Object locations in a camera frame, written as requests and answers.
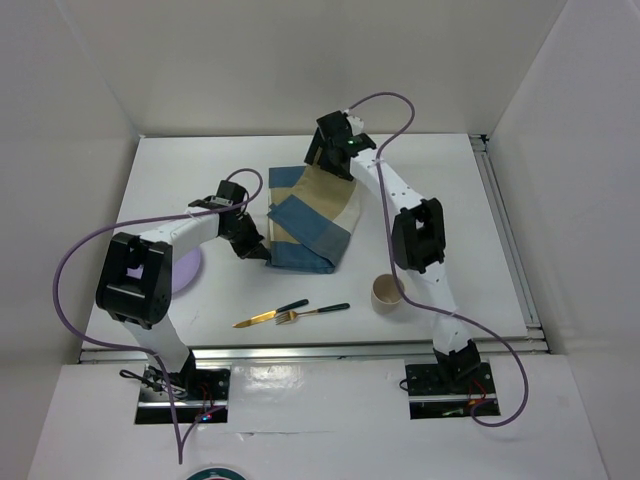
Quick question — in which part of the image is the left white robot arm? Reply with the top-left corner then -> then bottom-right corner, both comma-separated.
96,180 -> 270,399

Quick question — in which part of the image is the blue and beige cloth placemat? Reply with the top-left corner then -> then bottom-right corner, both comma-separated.
268,165 -> 361,274

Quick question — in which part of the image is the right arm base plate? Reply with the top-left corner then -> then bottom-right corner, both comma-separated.
398,362 -> 500,420

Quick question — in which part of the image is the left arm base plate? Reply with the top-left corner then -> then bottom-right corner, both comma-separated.
119,367 -> 231,425

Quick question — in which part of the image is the gold knife dark handle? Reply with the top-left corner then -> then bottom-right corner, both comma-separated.
233,299 -> 309,329

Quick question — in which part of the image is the gold fork dark handle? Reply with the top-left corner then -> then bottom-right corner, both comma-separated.
275,303 -> 351,325

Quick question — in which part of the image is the aluminium frame rail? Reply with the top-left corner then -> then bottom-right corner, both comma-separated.
78,133 -> 551,364

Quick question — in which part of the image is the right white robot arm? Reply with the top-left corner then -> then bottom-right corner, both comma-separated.
305,110 -> 481,392

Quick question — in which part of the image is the lilac plastic plate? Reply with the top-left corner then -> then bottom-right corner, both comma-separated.
172,248 -> 202,294

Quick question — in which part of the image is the beige plastic cup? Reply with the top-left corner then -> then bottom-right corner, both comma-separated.
370,274 -> 404,315

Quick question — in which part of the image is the green round sticker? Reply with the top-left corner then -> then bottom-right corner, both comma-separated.
187,467 -> 247,480

